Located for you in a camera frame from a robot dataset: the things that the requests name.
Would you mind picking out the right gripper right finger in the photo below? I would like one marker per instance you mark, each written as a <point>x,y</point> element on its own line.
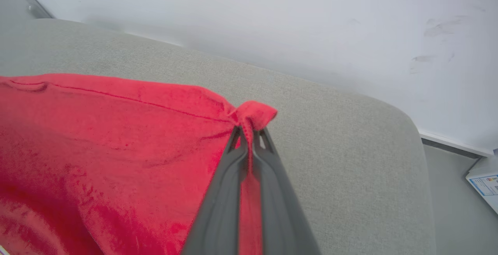
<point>280,216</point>

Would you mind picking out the white box with label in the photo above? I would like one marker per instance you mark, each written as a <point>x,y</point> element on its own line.
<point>486,183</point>

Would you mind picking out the red and white garment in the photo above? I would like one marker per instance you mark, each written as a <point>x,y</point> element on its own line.
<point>97,150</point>

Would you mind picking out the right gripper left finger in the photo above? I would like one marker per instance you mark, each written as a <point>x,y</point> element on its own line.
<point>218,216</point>

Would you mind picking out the white skirting board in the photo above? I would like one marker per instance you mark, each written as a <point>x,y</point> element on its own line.
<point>451,143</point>

